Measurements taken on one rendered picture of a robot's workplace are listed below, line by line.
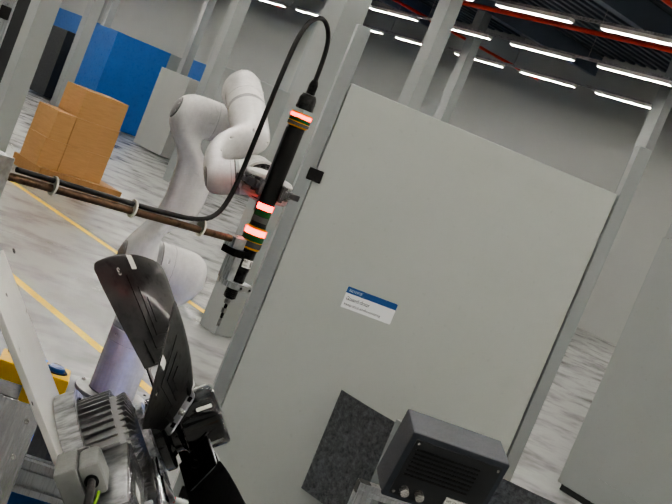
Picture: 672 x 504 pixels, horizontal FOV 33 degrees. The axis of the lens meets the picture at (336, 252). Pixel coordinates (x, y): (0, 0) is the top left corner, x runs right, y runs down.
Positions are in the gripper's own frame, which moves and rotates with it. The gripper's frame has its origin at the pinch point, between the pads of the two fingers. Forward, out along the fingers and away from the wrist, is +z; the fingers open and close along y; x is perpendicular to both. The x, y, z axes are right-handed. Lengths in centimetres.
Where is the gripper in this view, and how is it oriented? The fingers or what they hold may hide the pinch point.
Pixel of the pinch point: (270, 190)
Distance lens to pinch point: 223.8
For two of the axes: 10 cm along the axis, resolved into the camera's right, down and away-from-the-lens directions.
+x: 3.8, -9.2, -1.0
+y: -9.1, -3.5, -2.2
